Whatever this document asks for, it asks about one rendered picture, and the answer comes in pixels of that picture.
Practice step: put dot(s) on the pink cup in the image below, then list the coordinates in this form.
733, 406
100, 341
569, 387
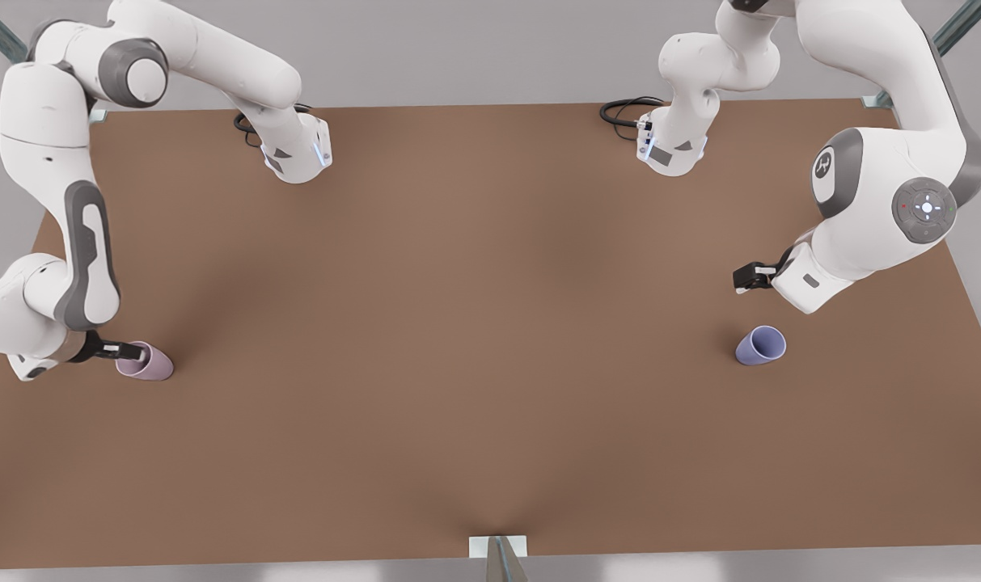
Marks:
149, 364

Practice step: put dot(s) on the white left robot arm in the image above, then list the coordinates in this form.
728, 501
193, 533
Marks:
878, 186

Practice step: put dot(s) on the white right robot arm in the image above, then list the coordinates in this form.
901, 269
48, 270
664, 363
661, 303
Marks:
44, 121

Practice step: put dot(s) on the purple cup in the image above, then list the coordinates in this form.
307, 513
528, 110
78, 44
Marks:
760, 347

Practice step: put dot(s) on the silver post foot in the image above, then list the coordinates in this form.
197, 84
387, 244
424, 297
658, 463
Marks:
877, 101
478, 546
97, 114

